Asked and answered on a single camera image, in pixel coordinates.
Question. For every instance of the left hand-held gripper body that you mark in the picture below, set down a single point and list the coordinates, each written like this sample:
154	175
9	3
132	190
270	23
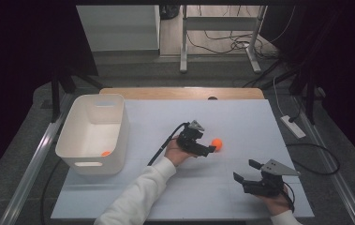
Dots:
189	139

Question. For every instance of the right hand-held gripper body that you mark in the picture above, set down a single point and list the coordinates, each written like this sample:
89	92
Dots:
269	186

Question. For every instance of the orange ping-pong ball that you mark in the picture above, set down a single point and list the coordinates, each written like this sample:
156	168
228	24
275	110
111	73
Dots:
217	144
105	153

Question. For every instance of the white plastic bin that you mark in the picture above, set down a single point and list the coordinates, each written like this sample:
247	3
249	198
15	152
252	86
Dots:
94	137

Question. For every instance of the person's right hand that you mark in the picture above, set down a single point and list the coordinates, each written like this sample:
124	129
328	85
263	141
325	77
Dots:
278	204

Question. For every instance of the person's left hand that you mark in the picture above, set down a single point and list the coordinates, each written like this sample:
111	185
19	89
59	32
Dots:
175	154

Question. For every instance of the wooden table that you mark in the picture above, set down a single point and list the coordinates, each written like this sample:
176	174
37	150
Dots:
181	93

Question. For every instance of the white power strip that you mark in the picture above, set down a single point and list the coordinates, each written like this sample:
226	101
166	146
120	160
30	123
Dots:
293	126

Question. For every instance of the black stand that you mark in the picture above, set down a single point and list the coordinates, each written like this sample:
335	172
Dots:
310	93
55	93

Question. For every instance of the grey metal stand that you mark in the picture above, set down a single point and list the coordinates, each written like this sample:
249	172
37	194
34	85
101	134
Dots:
218	23

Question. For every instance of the white cabinet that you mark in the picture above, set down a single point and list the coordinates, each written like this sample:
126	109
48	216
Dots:
119	28

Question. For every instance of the dark curtain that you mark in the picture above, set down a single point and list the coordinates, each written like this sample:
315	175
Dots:
347	62
16	62

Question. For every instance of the aluminium rail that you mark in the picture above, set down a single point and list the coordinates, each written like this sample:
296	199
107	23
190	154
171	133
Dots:
337	181
31	175

